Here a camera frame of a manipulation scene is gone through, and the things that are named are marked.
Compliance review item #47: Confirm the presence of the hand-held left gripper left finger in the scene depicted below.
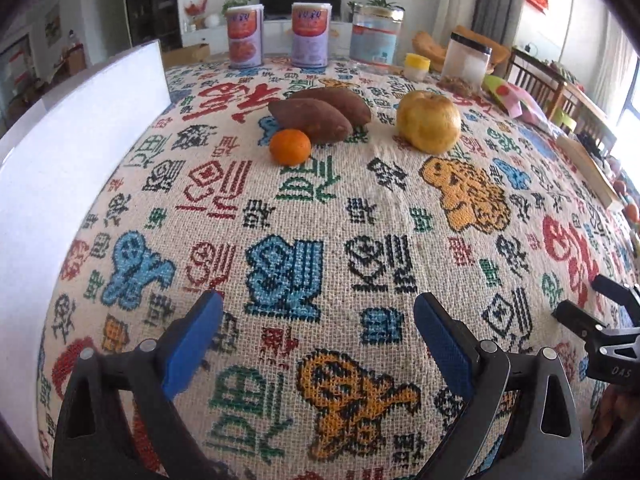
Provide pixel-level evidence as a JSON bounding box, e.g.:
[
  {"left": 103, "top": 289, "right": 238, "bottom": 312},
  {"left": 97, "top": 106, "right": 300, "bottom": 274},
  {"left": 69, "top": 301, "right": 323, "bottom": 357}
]
[{"left": 52, "top": 290, "right": 224, "bottom": 480}]

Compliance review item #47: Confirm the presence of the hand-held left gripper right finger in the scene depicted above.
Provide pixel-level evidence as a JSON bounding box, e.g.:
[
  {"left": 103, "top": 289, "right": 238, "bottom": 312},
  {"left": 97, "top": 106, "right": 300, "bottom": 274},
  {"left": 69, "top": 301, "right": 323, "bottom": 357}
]
[{"left": 413, "top": 291, "right": 586, "bottom": 480}]

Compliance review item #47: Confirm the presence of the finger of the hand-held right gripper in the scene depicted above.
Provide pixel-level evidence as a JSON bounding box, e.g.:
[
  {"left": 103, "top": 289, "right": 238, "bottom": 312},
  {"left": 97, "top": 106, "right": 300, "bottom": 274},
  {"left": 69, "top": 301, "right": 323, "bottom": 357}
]
[
  {"left": 591, "top": 274, "right": 640, "bottom": 312},
  {"left": 551, "top": 299, "right": 622, "bottom": 346}
]

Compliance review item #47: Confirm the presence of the small mandarin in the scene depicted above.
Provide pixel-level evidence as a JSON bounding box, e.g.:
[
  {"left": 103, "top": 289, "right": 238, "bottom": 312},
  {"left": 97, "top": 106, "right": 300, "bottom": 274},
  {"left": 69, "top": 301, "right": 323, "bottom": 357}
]
[{"left": 269, "top": 129, "right": 312, "bottom": 166}]

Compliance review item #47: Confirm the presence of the yellow apple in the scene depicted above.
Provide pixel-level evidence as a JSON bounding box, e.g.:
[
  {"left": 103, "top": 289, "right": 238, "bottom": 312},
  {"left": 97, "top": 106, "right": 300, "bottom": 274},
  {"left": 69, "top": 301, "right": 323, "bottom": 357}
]
[{"left": 396, "top": 90, "right": 462, "bottom": 155}]

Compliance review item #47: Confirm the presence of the sweet potato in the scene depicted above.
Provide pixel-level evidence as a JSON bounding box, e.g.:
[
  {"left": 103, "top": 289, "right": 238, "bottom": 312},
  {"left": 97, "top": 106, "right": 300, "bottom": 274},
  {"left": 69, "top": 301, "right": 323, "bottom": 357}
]
[
  {"left": 268, "top": 98, "right": 354, "bottom": 145},
  {"left": 290, "top": 87, "right": 372, "bottom": 124}
]

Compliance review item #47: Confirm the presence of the printed woven tablecloth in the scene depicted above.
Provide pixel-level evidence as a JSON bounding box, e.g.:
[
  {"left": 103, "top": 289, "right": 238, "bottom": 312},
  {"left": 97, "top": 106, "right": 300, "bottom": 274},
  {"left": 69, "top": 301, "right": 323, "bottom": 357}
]
[{"left": 37, "top": 55, "right": 640, "bottom": 480}]

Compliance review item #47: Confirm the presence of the wooden slat chair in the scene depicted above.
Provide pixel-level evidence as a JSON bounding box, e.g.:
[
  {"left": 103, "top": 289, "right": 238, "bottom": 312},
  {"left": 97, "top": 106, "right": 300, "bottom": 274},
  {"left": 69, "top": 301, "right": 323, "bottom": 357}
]
[
  {"left": 505, "top": 47, "right": 567, "bottom": 122},
  {"left": 559, "top": 105, "right": 619, "bottom": 157}
]

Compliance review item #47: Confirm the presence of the wooden side desk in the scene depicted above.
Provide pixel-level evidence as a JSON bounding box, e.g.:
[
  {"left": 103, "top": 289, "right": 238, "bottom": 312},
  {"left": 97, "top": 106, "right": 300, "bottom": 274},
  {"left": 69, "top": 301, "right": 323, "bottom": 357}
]
[{"left": 520, "top": 49, "right": 617, "bottom": 127}]

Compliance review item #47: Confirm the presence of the pink snack bag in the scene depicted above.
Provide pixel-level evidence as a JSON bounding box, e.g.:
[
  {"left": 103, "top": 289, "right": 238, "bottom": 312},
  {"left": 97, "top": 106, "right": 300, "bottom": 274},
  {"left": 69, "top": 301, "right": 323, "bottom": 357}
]
[{"left": 495, "top": 82, "right": 552, "bottom": 127}]

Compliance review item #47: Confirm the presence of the white sheer curtain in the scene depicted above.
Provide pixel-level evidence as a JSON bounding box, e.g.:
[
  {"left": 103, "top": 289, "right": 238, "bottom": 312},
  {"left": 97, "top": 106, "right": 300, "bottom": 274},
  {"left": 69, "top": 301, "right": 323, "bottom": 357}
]
[{"left": 594, "top": 14, "right": 639, "bottom": 122}]

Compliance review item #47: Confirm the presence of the pile of nuts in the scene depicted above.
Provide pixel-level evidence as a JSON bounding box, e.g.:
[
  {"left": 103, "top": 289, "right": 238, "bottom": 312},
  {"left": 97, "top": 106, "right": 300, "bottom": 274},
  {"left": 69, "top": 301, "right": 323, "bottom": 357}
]
[{"left": 437, "top": 75, "right": 482, "bottom": 98}]

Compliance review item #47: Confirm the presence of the clear jar black lid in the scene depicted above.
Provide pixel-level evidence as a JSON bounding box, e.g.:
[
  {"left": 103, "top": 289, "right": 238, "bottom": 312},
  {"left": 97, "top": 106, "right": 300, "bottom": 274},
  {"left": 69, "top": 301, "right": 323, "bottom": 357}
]
[{"left": 442, "top": 32, "right": 494, "bottom": 87}]

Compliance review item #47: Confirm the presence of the small yellow jar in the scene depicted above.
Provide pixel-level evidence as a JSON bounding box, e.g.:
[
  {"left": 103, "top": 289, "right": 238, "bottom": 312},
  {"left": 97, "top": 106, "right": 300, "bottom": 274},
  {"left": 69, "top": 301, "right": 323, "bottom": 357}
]
[{"left": 404, "top": 53, "right": 431, "bottom": 80}]

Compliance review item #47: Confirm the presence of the brown cardboard box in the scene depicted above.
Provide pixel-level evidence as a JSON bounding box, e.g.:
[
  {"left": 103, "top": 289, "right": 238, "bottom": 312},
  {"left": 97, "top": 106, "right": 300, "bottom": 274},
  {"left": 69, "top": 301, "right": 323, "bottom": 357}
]
[{"left": 162, "top": 43, "right": 211, "bottom": 69}]

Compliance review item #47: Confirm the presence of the orange lounge chair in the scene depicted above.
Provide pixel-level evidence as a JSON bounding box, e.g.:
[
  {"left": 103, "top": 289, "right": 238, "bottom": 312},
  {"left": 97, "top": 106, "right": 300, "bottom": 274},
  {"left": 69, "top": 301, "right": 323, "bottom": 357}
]
[{"left": 412, "top": 25, "right": 512, "bottom": 75}]

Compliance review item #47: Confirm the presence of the grey curtain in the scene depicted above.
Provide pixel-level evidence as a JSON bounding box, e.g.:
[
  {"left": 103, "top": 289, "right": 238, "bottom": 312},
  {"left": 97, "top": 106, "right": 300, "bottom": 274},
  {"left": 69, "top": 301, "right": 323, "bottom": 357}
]
[{"left": 472, "top": 0, "right": 529, "bottom": 52}]

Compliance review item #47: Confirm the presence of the red label can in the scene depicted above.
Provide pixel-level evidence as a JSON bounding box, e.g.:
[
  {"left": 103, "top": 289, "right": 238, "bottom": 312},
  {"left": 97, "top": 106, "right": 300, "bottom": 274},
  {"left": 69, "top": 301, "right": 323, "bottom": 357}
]
[{"left": 223, "top": 4, "right": 264, "bottom": 70}]

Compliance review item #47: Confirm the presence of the clear jar gold lid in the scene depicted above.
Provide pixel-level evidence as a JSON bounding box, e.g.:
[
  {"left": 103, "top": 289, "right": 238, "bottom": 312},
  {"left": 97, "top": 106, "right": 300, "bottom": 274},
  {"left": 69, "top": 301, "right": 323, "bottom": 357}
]
[{"left": 349, "top": 3, "right": 405, "bottom": 66}]

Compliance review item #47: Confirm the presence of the white television cabinet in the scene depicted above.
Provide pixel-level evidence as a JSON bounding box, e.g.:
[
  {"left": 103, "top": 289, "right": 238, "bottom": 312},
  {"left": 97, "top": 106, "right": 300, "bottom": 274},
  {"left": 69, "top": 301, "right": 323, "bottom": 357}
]
[{"left": 182, "top": 14, "right": 362, "bottom": 57}]

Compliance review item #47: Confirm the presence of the purple label can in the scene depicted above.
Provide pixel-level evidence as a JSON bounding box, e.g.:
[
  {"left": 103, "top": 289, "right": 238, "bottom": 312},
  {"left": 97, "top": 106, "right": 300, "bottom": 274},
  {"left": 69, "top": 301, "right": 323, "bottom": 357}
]
[{"left": 291, "top": 1, "right": 334, "bottom": 69}]

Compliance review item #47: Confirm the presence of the red flower plant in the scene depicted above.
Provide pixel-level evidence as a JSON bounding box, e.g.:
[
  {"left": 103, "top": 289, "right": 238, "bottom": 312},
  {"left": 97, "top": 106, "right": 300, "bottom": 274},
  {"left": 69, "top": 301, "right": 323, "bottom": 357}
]
[{"left": 183, "top": 0, "right": 209, "bottom": 29}]

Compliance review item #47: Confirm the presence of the tall dark cabinet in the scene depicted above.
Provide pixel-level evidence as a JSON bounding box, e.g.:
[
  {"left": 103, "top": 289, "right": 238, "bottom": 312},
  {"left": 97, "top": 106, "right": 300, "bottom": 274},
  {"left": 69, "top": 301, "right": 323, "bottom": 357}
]
[{"left": 122, "top": 0, "right": 181, "bottom": 52}]

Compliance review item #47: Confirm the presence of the wall picture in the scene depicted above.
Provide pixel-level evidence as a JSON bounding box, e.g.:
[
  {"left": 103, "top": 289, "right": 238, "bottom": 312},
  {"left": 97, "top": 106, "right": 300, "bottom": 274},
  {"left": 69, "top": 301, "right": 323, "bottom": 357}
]
[{"left": 44, "top": 4, "right": 62, "bottom": 46}]

